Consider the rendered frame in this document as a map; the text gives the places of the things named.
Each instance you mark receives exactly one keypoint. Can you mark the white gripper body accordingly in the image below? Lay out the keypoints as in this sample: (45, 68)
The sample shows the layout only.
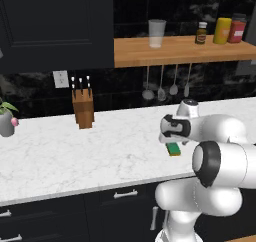
(168, 139)

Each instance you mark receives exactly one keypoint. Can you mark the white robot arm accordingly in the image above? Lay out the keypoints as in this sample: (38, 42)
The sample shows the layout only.
(220, 159)

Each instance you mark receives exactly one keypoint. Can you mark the green and yellow sponge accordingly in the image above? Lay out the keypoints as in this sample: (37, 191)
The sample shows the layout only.
(173, 149)

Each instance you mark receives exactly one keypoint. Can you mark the hanging metal spatula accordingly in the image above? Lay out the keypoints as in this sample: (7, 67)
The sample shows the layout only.
(161, 93)

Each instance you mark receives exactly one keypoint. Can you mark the hanging metal spoon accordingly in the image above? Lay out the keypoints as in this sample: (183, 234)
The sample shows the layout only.
(173, 89)

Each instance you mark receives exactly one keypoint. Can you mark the hanging metal ladle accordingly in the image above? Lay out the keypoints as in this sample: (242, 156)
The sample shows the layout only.
(147, 93)

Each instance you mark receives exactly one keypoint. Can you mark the hanging narrow metal utensil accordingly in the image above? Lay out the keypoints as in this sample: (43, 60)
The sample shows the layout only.
(187, 89)

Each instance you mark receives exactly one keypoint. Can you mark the wooden knife block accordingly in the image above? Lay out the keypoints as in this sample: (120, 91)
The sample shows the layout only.
(83, 111)

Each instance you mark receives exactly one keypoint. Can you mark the dark drawer front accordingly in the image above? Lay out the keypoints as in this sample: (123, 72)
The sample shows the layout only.
(43, 212)
(100, 199)
(50, 234)

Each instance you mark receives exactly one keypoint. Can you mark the clear drinking glass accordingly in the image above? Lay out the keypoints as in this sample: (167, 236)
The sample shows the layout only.
(156, 34)

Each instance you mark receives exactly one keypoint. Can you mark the small dark green bottle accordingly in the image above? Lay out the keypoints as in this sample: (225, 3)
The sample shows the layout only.
(201, 35)

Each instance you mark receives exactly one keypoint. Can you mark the yellow bottle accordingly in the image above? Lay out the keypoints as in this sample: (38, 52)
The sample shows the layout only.
(222, 31)

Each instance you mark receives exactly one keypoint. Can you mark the red jar with dark lid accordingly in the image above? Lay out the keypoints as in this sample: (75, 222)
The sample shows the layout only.
(237, 31)

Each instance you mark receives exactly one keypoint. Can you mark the grey plant pot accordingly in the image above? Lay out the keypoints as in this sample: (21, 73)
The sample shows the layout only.
(6, 124)

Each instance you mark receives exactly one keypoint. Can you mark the green plant with pink flower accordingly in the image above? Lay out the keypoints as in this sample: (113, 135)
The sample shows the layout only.
(8, 106)

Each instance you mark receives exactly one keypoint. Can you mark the wooden wall shelf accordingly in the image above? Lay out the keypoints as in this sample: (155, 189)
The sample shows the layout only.
(180, 52)

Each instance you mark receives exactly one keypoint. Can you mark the white wall outlet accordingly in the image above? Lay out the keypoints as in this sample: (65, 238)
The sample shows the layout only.
(61, 79)

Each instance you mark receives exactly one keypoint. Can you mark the dark wall cupboard door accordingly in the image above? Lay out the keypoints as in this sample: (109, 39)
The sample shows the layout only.
(53, 26)

